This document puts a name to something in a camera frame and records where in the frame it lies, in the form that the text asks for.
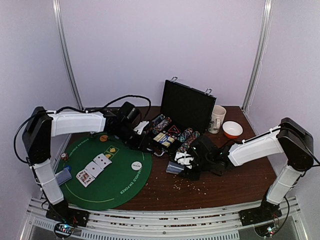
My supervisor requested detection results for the white dealer button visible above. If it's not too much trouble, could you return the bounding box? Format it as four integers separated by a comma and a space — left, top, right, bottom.
131, 161, 143, 171

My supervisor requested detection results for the grey playing card deck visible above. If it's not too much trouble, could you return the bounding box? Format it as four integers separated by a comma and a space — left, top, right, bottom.
165, 161, 185, 175

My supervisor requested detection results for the orange big blind button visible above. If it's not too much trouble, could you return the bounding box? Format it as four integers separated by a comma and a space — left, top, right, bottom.
99, 134, 109, 142

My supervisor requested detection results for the face-up three diamonds card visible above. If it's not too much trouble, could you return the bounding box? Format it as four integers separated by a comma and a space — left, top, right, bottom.
93, 153, 112, 169

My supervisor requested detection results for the black poker chip case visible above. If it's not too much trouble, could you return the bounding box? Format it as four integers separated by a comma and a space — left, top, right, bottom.
147, 80, 217, 155

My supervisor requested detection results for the face-up ace diamond card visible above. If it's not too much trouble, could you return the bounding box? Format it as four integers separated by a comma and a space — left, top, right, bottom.
84, 161, 104, 178

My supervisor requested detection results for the face-up king card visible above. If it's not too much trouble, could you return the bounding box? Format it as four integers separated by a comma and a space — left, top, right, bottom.
76, 169, 95, 188

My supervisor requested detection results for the blue small blind button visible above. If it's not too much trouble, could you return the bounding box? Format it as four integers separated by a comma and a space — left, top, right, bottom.
64, 165, 72, 172

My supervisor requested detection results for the small poker chip stack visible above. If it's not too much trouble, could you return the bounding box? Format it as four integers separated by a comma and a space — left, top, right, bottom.
60, 152, 69, 162

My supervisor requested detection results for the dealt card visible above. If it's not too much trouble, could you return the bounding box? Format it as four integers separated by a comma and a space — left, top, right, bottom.
55, 168, 72, 186

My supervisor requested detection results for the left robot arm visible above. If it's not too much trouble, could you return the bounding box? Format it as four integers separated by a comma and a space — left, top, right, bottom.
18, 106, 152, 222

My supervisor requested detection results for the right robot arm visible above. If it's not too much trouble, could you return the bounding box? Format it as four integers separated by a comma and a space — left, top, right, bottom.
174, 117, 317, 221

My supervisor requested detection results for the blue boxed card deck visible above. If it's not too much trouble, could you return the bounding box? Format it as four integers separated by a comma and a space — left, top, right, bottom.
153, 132, 175, 147

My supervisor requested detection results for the green round poker mat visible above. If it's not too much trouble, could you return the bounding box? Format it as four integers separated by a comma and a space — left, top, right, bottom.
57, 133, 152, 211

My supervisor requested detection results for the poker chip row far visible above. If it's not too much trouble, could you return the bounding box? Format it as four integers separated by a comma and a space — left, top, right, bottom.
151, 114, 165, 128

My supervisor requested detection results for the poker chip row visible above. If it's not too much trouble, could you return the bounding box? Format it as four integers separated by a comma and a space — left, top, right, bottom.
176, 128, 201, 153
152, 117, 172, 134
151, 114, 165, 128

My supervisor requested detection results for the poker chip row right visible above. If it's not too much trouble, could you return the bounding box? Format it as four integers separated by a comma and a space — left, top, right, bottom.
176, 128, 201, 153

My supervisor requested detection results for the black red triangle token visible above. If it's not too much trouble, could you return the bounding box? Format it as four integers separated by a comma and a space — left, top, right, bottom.
167, 125, 181, 136

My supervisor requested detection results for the orange white bowl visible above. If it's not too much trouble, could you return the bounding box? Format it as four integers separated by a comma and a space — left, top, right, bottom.
222, 121, 243, 139

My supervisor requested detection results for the beige cup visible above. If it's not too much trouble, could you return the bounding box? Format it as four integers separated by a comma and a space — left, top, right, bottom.
207, 105, 227, 134

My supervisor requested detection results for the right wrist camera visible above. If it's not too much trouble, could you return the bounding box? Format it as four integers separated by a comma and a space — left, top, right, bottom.
188, 135, 218, 159

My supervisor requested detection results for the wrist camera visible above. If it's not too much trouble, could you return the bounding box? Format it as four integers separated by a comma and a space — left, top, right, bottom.
117, 101, 141, 124
188, 135, 218, 159

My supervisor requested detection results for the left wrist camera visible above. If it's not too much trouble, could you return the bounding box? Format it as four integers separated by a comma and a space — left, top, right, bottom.
117, 101, 141, 124

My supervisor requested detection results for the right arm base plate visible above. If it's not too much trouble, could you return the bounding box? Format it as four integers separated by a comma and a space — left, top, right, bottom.
239, 206, 283, 226

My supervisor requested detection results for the right black cable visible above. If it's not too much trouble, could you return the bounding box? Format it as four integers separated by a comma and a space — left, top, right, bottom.
281, 127, 320, 167

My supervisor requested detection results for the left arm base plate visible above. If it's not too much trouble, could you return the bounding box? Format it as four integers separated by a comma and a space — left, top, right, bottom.
45, 208, 90, 227

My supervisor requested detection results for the left aluminium post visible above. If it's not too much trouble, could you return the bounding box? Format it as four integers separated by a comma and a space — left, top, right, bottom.
52, 0, 84, 110

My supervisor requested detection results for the aluminium post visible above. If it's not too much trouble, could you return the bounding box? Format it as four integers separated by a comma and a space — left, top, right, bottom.
242, 0, 274, 113
52, 0, 84, 110

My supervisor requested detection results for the right aluminium post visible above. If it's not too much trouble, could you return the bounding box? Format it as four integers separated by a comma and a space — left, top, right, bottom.
242, 0, 274, 113

